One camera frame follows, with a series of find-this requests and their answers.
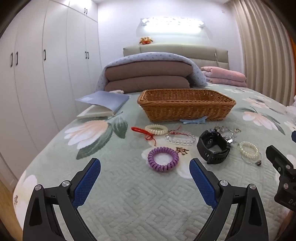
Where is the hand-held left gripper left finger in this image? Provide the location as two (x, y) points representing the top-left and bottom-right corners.
(22, 158), (101, 241)

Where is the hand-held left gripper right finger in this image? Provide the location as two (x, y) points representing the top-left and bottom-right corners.
(189, 158), (269, 241)

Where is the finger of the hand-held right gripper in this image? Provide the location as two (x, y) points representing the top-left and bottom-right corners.
(265, 145), (296, 179)

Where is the black wrist watch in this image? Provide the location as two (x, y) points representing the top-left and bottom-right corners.
(197, 129), (232, 164)

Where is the white pearl bracelet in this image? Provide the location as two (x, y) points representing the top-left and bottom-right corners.
(238, 141), (263, 166)

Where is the clear bead bracelet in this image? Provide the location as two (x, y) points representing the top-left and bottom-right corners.
(165, 130), (196, 146)

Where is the purple coil hair tie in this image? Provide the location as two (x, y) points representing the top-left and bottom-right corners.
(148, 147), (179, 172)

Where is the silver charm bracelet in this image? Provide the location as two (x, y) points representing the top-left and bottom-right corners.
(214, 126), (242, 143)

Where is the light blue hair clip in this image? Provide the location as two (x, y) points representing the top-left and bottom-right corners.
(180, 117), (207, 125)

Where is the red string bracelet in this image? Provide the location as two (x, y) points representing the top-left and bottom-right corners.
(131, 126), (158, 146)

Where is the brown wicker basket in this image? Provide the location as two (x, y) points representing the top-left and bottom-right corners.
(137, 89), (236, 122)

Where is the blue covered notebook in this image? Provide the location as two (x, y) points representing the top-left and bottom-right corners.
(75, 90), (130, 120)

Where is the pink folded blanket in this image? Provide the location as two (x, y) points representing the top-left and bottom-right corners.
(200, 66), (247, 87)

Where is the beige curtain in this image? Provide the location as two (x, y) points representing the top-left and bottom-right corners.
(233, 0), (296, 105)

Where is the white wardrobe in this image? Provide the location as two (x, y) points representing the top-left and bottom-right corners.
(0, 0), (102, 186)

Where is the brown folded quilt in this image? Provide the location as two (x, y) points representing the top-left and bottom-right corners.
(105, 62), (193, 92)

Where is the blue patterned blanket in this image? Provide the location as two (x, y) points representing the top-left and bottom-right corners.
(95, 52), (208, 92)

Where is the beige padded headboard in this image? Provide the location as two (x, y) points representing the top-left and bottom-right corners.
(123, 44), (230, 70)

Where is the bright wall light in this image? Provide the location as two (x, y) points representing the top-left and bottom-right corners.
(141, 17), (205, 33)

